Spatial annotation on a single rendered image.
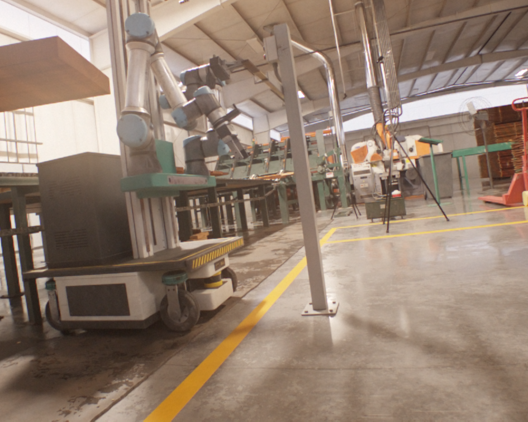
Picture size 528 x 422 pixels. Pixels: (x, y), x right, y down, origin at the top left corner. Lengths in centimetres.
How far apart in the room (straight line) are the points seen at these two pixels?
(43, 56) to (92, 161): 97
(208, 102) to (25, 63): 76
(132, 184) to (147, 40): 58
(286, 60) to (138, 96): 66
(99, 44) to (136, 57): 1110
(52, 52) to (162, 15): 1065
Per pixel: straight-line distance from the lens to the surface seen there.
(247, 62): 127
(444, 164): 805
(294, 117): 159
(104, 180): 182
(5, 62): 91
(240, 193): 638
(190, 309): 157
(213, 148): 196
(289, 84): 163
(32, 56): 88
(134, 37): 155
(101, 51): 1249
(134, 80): 150
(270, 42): 171
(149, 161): 155
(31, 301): 237
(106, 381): 135
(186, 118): 145
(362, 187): 981
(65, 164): 186
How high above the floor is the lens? 53
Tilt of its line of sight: 1 degrees up
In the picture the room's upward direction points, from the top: 8 degrees counter-clockwise
